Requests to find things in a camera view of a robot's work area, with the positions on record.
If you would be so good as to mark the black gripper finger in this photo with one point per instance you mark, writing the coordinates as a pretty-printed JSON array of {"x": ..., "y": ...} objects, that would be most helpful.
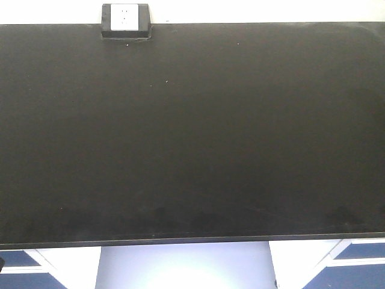
[{"x": 1, "y": 264}]

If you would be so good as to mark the blue under-bench cabinet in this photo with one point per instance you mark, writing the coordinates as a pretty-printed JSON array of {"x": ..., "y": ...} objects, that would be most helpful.
[
  {"x": 69, "y": 267},
  {"x": 338, "y": 263}
]

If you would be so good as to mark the blue left under-bench cabinet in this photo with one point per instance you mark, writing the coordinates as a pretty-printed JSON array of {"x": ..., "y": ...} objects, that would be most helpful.
[{"x": 69, "y": 267}]

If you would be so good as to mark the black white power outlet box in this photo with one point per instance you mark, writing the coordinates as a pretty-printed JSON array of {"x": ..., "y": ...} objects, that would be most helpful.
[{"x": 126, "y": 21}]

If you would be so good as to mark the blue right under-bench cabinet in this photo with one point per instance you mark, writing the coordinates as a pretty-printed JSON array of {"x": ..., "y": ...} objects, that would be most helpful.
[{"x": 338, "y": 263}]

